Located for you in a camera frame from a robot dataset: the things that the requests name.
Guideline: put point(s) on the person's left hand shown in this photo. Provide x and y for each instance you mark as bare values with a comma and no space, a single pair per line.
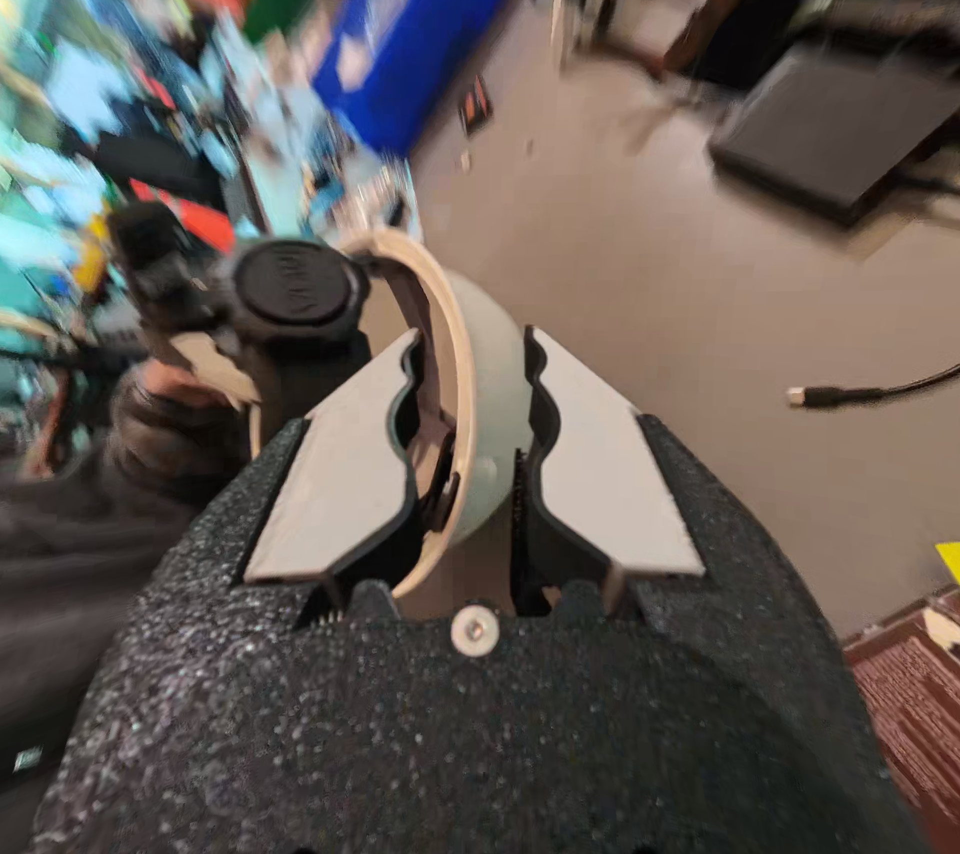
169,393

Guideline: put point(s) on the brown printed box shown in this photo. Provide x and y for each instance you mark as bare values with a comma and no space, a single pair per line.
915,704

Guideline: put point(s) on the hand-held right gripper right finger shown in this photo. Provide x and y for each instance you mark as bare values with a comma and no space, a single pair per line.
615,479

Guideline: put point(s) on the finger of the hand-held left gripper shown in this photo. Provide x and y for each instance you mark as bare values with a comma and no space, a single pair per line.
214,363

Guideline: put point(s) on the yellow paper note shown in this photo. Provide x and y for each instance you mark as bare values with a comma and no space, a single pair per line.
951,561

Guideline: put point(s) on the blue plastic bin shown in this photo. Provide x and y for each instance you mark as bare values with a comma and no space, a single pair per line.
420,44

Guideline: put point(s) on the person's left forearm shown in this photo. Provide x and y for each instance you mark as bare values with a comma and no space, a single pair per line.
150,471

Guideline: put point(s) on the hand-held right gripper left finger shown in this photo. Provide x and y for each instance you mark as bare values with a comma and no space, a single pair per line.
337,479

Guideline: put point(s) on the white hard hat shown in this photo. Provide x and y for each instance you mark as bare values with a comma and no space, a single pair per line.
487,359

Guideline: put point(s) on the small black orange box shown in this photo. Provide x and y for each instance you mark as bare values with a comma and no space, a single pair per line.
475,105

